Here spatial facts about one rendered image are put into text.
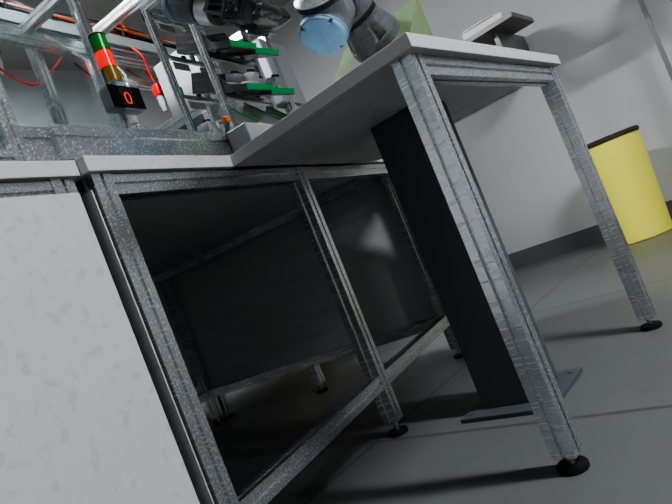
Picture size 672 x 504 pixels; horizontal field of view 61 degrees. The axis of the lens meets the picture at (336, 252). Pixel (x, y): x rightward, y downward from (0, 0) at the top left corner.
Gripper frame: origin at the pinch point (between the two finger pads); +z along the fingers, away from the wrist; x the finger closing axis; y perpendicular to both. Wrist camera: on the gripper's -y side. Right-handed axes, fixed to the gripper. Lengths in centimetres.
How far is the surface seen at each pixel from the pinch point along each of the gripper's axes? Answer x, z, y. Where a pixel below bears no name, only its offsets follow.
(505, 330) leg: -55, 68, 11
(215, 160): -36.0, -4.0, 12.5
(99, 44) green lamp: -11, -64, -1
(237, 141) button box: -30.7, -13.4, -6.7
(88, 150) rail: -38, -13, 40
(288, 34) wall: 75, -232, -340
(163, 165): -38.5, -2.9, 29.7
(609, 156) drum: 4, 64, -250
